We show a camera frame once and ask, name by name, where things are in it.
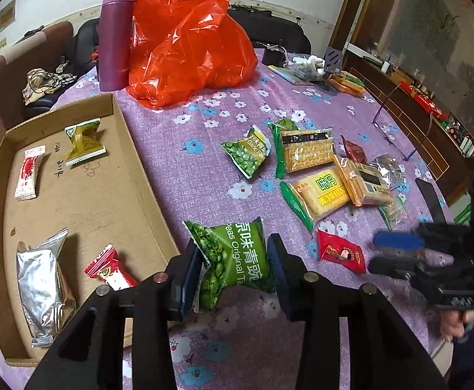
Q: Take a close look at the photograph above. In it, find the clear green-edged snack packet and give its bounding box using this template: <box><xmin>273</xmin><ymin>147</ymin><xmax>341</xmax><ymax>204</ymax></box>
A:
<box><xmin>372</xmin><ymin>153</ymin><xmax>410</xmax><ymax>233</ymax></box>

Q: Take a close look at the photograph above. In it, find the green peas snack packet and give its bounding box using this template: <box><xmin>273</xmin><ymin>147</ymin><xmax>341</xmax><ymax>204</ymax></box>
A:
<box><xmin>184</xmin><ymin>217</ymin><xmax>275</xmax><ymax>312</ymax></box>

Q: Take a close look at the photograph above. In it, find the orange-edged cracker pack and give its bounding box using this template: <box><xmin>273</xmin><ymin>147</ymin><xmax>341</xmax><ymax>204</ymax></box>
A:
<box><xmin>333</xmin><ymin>154</ymin><xmax>394</xmax><ymax>208</ymax></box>

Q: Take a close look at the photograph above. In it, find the yellow Weidan cracker pack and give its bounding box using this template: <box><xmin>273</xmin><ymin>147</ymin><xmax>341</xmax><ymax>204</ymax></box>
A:
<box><xmin>279</xmin><ymin>165</ymin><xmax>351</xmax><ymax>232</ymax></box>

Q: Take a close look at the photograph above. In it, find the dark red snack packet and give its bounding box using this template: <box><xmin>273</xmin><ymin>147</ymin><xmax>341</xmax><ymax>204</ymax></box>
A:
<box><xmin>342</xmin><ymin>136</ymin><xmax>368</xmax><ymax>165</ymax></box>

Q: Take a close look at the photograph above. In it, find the white red candy packet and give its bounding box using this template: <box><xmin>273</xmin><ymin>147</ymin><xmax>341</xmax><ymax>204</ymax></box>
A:
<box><xmin>14</xmin><ymin>145</ymin><xmax>46</xmax><ymax>201</ymax></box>

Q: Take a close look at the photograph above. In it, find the person's right hand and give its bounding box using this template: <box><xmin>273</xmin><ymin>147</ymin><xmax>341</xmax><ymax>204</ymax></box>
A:
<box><xmin>439</xmin><ymin>311</ymin><xmax>474</xmax><ymax>343</ymax></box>

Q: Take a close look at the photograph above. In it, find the red round-logo snack packet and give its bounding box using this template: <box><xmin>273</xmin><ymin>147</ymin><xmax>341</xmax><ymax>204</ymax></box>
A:
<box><xmin>317</xmin><ymin>230</ymin><xmax>366</xmax><ymax>275</ymax></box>

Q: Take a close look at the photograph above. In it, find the black smartphone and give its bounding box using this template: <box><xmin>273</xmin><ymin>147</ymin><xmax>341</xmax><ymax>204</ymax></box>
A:
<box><xmin>415</xmin><ymin>178</ymin><xmax>446</xmax><ymax>224</ymax></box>

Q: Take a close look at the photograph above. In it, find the purple floral tablecloth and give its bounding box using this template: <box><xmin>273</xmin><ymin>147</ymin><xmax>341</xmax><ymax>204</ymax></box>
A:
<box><xmin>0</xmin><ymin>47</ymin><xmax>457</xmax><ymax>390</ymax></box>

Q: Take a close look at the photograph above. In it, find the green-edged cracker pack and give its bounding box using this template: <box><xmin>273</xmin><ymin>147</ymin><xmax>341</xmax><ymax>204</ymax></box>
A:
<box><xmin>269</xmin><ymin>119</ymin><xmax>335</xmax><ymax>179</ymax></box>

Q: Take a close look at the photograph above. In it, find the cardboard tray box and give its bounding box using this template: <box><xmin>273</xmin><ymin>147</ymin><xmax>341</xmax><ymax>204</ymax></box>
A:
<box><xmin>0</xmin><ymin>93</ymin><xmax>178</xmax><ymax>367</ymax></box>

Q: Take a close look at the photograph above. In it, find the silver foil packet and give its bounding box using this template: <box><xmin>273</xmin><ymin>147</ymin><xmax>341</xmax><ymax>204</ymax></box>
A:
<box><xmin>16</xmin><ymin>228</ymin><xmax>76</xmax><ymax>348</ymax></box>

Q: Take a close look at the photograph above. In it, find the olive green snack packet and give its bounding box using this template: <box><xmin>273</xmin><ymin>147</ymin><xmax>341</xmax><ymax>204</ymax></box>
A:
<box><xmin>64</xmin><ymin>118</ymin><xmax>107</xmax><ymax>166</ymax></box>

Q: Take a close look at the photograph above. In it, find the orange cracker packs far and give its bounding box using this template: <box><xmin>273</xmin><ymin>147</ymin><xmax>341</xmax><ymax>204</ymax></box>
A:
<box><xmin>328</xmin><ymin>71</ymin><xmax>366</xmax><ymax>98</ymax></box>

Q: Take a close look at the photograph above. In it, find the grey phone stand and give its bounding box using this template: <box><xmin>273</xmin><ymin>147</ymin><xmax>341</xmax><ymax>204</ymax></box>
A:
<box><xmin>323</xmin><ymin>47</ymin><xmax>343</xmax><ymax>81</ymax></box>

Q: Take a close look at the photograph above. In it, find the booklet with plastic bag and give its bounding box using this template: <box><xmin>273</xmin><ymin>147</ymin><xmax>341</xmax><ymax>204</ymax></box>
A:
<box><xmin>269</xmin><ymin>56</ymin><xmax>325</xmax><ymax>85</ymax></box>

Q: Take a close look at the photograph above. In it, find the wooden sideboard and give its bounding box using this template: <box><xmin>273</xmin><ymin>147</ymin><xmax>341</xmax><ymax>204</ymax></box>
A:
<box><xmin>338</xmin><ymin>0</ymin><xmax>474</xmax><ymax>204</ymax></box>

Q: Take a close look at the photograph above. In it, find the black small box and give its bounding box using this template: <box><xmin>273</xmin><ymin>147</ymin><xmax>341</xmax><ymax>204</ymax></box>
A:
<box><xmin>256</xmin><ymin>41</ymin><xmax>290</xmax><ymax>68</ymax></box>

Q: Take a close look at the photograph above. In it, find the orange plastic bag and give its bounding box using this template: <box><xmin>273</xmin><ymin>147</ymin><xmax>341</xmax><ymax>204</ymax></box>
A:
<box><xmin>127</xmin><ymin>0</ymin><xmax>258</xmax><ymax>105</ymax></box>

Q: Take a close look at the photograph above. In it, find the striped cloth on sofa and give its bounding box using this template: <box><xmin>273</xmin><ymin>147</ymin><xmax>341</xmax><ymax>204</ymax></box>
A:
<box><xmin>22</xmin><ymin>68</ymin><xmax>77</xmax><ymax>106</ymax></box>

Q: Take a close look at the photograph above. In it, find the black leather sofa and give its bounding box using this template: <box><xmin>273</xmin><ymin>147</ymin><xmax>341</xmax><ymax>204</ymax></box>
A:
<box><xmin>26</xmin><ymin>8</ymin><xmax>311</xmax><ymax>116</ymax></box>

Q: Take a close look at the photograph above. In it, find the brown armchair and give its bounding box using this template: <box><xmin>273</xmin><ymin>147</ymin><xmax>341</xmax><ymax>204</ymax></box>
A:
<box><xmin>0</xmin><ymin>21</ymin><xmax>73</xmax><ymax>141</ymax></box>

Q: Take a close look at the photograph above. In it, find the purple thermos bottle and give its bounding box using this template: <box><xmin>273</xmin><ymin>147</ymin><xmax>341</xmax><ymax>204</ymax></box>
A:
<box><xmin>97</xmin><ymin>0</ymin><xmax>136</xmax><ymax>92</ymax></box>

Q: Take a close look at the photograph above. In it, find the wall certificate plaque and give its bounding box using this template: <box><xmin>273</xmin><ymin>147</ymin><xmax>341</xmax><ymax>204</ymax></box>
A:
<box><xmin>0</xmin><ymin>0</ymin><xmax>16</xmax><ymax>33</ymax></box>

